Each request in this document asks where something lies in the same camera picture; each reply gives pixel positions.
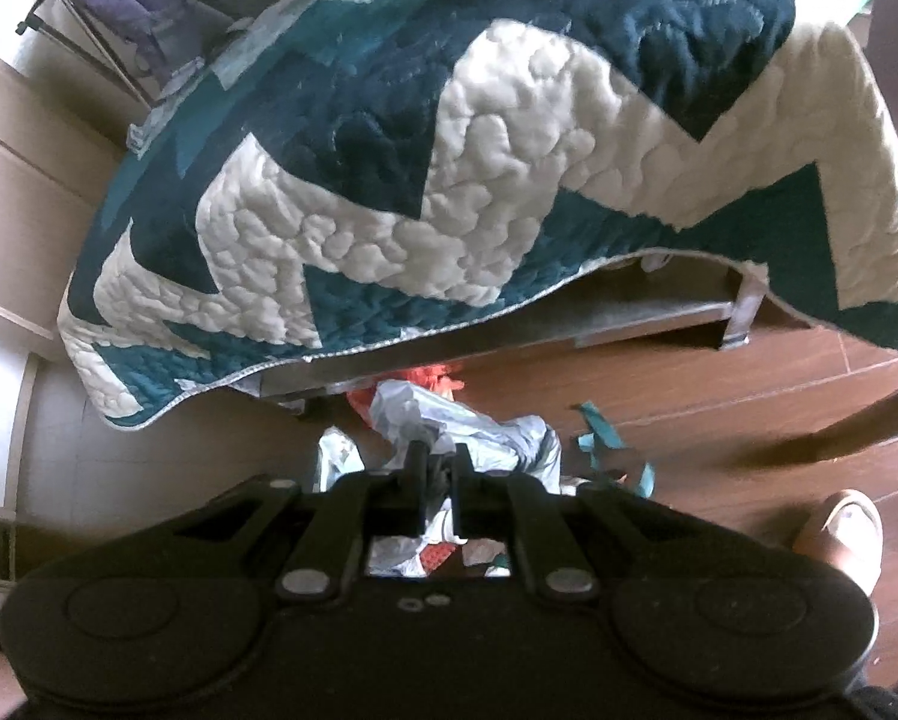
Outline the white printed plastic packet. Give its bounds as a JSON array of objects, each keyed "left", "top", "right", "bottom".
[{"left": 315, "top": 426, "right": 366, "bottom": 500}]

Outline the beige cabinet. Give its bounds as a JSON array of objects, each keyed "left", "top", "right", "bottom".
[{"left": 0, "top": 52, "right": 131, "bottom": 338}]

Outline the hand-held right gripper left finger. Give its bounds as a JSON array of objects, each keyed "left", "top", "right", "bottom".
[{"left": 173, "top": 441, "right": 429, "bottom": 605}]

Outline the teal fabric scrap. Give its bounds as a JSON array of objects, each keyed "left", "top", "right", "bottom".
[{"left": 573, "top": 401, "right": 656, "bottom": 500}]

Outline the brown shoe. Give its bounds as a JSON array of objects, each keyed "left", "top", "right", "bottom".
[{"left": 792, "top": 489, "right": 885, "bottom": 616}]

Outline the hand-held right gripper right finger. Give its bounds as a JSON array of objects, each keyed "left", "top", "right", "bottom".
[{"left": 453, "top": 444, "right": 713, "bottom": 605}]

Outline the green and white quilt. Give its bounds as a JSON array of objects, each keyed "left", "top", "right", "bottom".
[{"left": 57, "top": 0, "right": 898, "bottom": 432}]

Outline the grey bed frame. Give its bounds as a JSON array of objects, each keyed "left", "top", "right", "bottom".
[{"left": 258, "top": 251, "right": 818, "bottom": 398}]

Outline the red plastic bag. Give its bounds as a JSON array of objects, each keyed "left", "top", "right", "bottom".
[{"left": 346, "top": 361, "right": 466, "bottom": 421}]

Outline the grey plastic bag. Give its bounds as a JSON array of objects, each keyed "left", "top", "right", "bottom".
[{"left": 366, "top": 379, "right": 562, "bottom": 578}]

